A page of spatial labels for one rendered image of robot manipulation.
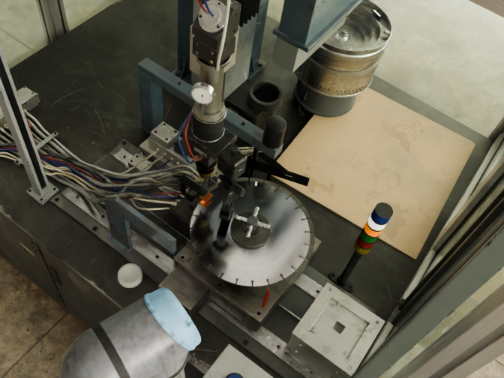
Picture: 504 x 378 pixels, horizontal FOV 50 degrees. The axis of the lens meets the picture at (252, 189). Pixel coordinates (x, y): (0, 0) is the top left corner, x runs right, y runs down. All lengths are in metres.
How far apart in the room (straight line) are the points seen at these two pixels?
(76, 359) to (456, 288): 0.56
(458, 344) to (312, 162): 1.27
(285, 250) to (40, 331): 1.28
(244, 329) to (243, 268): 0.21
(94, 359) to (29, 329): 1.57
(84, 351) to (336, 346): 0.74
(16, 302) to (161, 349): 1.65
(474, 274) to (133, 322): 0.50
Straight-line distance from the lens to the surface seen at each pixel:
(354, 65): 1.82
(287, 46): 1.42
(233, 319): 1.55
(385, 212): 1.33
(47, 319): 2.43
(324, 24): 1.45
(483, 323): 0.64
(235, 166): 1.20
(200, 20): 1.05
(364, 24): 1.98
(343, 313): 1.47
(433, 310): 0.87
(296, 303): 1.61
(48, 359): 2.37
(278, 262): 1.43
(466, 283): 0.78
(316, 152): 1.92
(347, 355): 1.43
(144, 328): 0.88
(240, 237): 1.44
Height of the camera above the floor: 2.21
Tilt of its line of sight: 55 degrees down
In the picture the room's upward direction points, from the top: 11 degrees clockwise
